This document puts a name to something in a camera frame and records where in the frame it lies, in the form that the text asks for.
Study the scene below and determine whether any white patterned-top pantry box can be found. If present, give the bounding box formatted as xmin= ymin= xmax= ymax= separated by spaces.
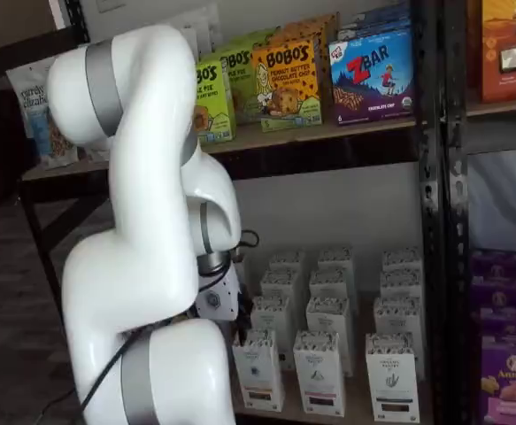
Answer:
xmin=305 ymin=295 xmax=356 ymax=378
xmin=308 ymin=267 xmax=357 ymax=313
xmin=250 ymin=295 xmax=296 ymax=371
xmin=258 ymin=269 xmax=304 ymax=320
xmin=317 ymin=247 xmax=356 ymax=276
xmin=373 ymin=296 xmax=425 ymax=383
xmin=381 ymin=248 xmax=424 ymax=276
xmin=269 ymin=251 xmax=307 ymax=278
xmin=379 ymin=269 xmax=425 ymax=307

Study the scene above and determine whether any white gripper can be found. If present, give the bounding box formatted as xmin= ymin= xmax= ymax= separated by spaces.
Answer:
xmin=195 ymin=264 xmax=253 ymax=349

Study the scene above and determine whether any purple Annie's snack box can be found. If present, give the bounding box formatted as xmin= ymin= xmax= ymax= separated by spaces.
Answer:
xmin=470 ymin=280 xmax=516 ymax=312
xmin=479 ymin=334 xmax=516 ymax=425
xmin=478 ymin=305 xmax=516 ymax=341
xmin=469 ymin=248 xmax=516 ymax=287

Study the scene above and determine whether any white box pink strip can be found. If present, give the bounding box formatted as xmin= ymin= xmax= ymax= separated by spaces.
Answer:
xmin=292 ymin=330 xmax=348 ymax=418

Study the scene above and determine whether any white box yellow strip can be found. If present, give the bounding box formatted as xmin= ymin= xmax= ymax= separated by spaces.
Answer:
xmin=231 ymin=328 xmax=286 ymax=416

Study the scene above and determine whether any black metal shelf frame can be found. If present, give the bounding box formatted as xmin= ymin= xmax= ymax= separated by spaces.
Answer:
xmin=0 ymin=0 xmax=445 ymax=425
xmin=442 ymin=0 xmax=516 ymax=425

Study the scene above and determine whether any blue Zbar chocolate chip box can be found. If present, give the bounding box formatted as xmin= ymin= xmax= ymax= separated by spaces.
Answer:
xmin=337 ymin=16 xmax=414 ymax=43
xmin=349 ymin=2 xmax=412 ymax=26
xmin=327 ymin=30 xmax=418 ymax=127

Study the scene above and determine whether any blue Purely Elizabeth granola bag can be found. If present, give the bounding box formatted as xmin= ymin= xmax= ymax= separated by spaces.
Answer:
xmin=5 ymin=56 xmax=80 ymax=170

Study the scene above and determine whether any orange snack box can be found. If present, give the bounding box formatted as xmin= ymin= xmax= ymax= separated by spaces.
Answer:
xmin=480 ymin=0 xmax=516 ymax=104

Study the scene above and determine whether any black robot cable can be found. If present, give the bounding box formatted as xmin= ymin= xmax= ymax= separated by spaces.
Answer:
xmin=35 ymin=228 xmax=261 ymax=420

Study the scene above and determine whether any green Bobo's apple pie box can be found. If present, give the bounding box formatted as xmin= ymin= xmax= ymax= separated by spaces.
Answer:
xmin=215 ymin=43 xmax=264 ymax=127
xmin=192 ymin=58 xmax=237 ymax=145
xmin=227 ymin=26 xmax=281 ymax=50

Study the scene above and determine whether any white Purely Elizabeth granola bag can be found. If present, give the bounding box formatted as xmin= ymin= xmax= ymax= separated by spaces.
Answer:
xmin=185 ymin=16 xmax=212 ymax=62
xmin=194 ymin=3 xmax=221 ymax=57

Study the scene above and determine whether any dark red snack box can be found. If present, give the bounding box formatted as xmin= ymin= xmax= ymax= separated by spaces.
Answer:
xmin=466 ymin=0 xmax=485 ymax=89

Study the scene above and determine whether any orange Bobo's peanut butter box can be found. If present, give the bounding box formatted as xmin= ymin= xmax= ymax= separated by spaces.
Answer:
xmin=283 ymin=12 xmax=341 ymax=42
xmin=250 ymin=38 xmax=324 ymax=133
xmin=267 ymin=24 xmax=332 ymax=120

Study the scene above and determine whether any white box green strip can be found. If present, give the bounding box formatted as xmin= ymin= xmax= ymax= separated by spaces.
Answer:
xmin=365 ymin=332 xmax=419 ymax=423

